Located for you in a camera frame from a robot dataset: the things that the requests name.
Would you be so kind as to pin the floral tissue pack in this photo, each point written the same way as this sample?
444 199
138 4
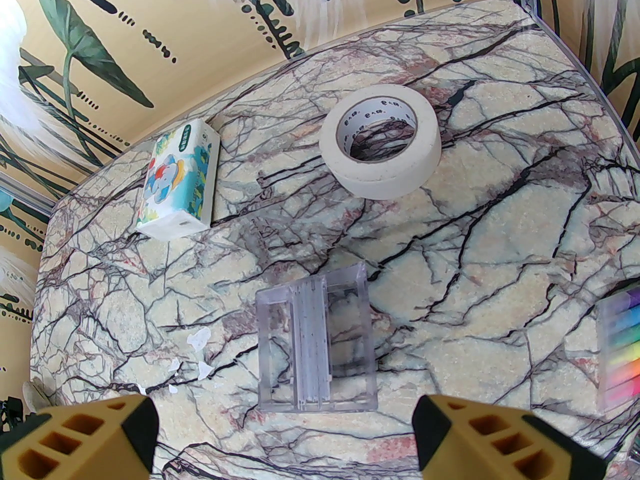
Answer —
175 183

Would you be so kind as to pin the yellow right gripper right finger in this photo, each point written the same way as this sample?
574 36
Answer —
480 448

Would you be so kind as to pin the cream masking tape roll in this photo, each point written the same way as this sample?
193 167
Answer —
385 178

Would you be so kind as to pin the colourful marker pen set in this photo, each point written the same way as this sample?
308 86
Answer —
622 348

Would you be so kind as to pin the grey stone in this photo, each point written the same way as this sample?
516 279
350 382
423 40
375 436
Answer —
36 395

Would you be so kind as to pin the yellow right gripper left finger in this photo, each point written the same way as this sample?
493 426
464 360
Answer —
75 448

